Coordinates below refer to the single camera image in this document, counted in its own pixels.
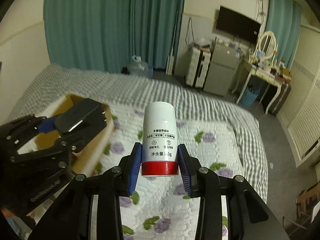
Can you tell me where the black wall television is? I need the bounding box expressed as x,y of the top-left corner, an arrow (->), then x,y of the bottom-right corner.
216,5 -> 262,44

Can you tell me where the narrow teal curtain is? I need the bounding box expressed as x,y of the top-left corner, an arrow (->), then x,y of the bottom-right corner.
265,0 -> 302,63

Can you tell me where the white bottle with red cap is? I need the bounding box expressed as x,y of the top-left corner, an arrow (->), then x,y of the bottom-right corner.
141,101 -> 179,178

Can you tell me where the dark wall cable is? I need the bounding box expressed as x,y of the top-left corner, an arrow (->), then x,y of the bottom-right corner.
185,17 -> 194,47

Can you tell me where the clear plastic bag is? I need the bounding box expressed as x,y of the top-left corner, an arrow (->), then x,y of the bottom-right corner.
194,37 -> 212,49

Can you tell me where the blue plastic basket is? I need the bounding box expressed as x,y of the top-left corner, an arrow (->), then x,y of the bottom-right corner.
239,86 -> 260,107

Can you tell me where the white mop pole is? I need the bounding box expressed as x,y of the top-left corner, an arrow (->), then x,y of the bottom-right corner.
167,10 -> 179,75

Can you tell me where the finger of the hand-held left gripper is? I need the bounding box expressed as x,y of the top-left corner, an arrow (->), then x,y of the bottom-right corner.
54,109 -> 108,157
4,114 -> 60,140

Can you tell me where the silver small fridge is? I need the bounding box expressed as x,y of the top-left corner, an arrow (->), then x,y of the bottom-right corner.
203,42 -> 244,97

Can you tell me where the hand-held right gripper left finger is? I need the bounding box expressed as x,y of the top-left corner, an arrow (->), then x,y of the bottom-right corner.
26,142 -> 143,240

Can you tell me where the wooden stool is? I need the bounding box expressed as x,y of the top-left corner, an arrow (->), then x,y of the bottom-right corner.
296,184 -> 320,230

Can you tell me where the clear water jug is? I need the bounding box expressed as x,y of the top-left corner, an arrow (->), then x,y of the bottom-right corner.
127,55 -> 153,78

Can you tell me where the black rectangular box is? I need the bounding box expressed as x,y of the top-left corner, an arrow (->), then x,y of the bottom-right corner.
54,99 -> 107,134

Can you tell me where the bed with floral quilt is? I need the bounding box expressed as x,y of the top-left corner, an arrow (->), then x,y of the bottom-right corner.
5,62 -> 270,205

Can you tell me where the white floral quilt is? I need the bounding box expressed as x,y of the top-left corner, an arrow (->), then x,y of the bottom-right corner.
15,100 -> 269,240

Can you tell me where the brown cardboard box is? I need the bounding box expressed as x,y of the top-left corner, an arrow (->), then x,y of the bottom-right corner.
34,94 -> 115,175

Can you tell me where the dark suitcase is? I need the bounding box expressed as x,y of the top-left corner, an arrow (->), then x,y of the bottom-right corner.
265,81 -> 292,117

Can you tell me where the white louvred wardrobe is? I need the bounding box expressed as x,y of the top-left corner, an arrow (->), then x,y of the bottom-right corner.
277,25 -> 320,168

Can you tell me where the white hard suitcase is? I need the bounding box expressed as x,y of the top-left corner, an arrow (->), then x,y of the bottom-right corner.
185,47 -> 213,88

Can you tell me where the white dressing table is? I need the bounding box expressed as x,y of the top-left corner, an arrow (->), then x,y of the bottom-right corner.
231,60 -> 292,113

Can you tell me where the white oval vanity mirror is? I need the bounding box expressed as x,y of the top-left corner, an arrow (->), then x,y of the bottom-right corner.
255,30 -> 278,61

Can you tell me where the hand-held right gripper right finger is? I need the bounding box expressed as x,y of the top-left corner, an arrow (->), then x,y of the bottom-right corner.
177,144 -> 290,240

